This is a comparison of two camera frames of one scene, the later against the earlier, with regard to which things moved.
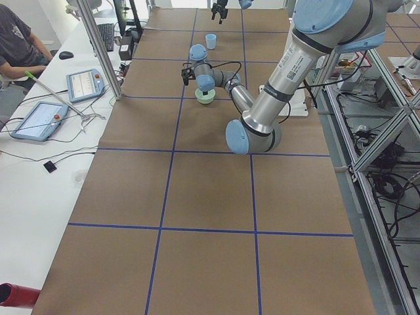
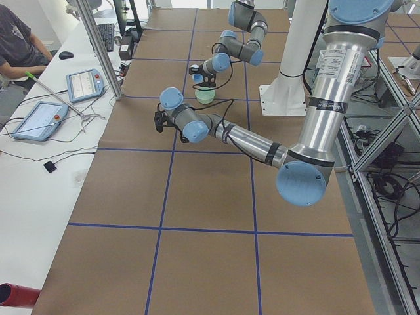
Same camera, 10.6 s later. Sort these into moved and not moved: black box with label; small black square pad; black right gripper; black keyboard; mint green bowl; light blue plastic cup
Moved: black right gripper; light blue plastic cup
Not moved: small black square pad; mint green bowl; black keyboard; black box with label
